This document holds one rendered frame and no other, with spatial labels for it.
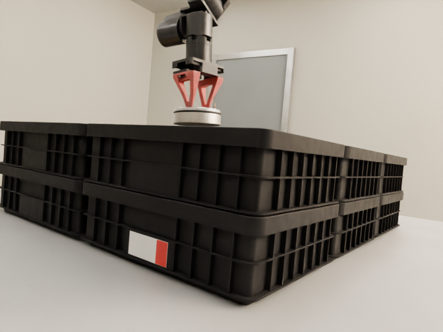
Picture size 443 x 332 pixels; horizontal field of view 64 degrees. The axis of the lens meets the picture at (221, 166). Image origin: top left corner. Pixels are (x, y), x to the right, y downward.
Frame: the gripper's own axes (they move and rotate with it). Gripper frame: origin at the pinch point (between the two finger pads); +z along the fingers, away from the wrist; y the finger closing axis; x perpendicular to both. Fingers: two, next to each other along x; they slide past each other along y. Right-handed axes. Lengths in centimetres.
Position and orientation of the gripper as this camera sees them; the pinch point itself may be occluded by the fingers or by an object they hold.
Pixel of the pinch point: (198, 106)
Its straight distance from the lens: 78.8
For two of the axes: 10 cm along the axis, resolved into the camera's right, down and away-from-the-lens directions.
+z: -0.2, 10.0, 0.2
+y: -6.8, 0.0, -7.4
